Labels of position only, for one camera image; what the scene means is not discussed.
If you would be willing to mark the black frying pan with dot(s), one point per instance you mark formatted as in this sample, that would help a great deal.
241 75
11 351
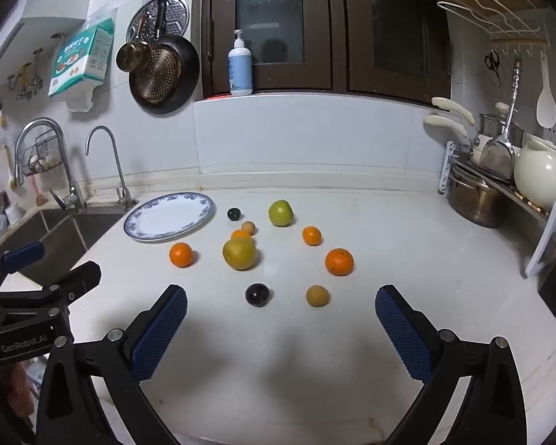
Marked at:
188 69

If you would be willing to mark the large steel pot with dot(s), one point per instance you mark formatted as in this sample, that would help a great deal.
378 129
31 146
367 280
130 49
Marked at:
477 204

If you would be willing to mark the small brown fruit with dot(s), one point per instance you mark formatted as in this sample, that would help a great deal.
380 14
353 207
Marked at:
317 295
249 227

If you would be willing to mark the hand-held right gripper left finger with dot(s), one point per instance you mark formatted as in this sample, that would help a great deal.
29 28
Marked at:
160 333

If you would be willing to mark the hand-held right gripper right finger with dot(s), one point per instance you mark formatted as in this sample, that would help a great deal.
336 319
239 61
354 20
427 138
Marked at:
403 333

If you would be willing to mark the green apple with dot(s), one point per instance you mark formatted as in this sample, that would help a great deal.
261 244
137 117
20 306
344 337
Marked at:
281 213

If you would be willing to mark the steel sink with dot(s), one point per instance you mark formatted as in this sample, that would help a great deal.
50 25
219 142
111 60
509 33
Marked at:
60 227

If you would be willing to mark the gold metal strainer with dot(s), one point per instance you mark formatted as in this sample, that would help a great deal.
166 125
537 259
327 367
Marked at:
157 74

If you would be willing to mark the round steel steamer tray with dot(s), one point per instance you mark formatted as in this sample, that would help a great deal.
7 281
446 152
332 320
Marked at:
176 9

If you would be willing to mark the bicycle shaped wall hook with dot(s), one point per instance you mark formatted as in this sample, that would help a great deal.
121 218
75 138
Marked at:
25 81

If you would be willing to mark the dark plum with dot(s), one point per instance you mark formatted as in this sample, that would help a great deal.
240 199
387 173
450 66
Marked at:
234 214
258 295

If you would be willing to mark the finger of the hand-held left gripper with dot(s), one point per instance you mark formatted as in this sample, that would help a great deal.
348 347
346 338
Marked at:
25 252
81 280

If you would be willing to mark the steel skimmer ladle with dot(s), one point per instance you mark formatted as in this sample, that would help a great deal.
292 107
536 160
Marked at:
498 160

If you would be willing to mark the person's left hand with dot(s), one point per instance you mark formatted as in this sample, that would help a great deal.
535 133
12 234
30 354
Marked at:
18 389

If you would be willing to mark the white rice paddle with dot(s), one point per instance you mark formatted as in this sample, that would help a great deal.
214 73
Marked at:
546 106

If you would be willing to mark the blue rimmed white plate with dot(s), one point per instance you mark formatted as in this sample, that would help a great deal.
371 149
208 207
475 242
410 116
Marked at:
167 218

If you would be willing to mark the tall steel kitchen faucet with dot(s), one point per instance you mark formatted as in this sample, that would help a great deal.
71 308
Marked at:
76 197

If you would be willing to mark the blue white pump bottle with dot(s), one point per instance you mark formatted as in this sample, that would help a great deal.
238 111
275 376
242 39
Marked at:
240 69

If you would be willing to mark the black scissors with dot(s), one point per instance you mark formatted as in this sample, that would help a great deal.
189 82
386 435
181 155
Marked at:
492 62

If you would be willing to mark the white steel dish rack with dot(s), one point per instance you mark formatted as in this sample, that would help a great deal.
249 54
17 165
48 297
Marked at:
549 236

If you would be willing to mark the small steel pot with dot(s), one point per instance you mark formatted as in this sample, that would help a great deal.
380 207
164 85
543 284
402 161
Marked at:
491 125

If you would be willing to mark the orange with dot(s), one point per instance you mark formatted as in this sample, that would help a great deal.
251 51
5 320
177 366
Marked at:
339 262
181 255
242 234
312 236

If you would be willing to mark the teal white paper box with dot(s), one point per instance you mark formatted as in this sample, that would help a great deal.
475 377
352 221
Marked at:
81 55

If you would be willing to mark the cream ceramic jug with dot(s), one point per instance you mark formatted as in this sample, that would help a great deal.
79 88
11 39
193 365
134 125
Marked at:
537 176

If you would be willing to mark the thin gooseneck faucet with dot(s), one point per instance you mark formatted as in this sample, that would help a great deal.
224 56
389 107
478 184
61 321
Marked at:
125 197

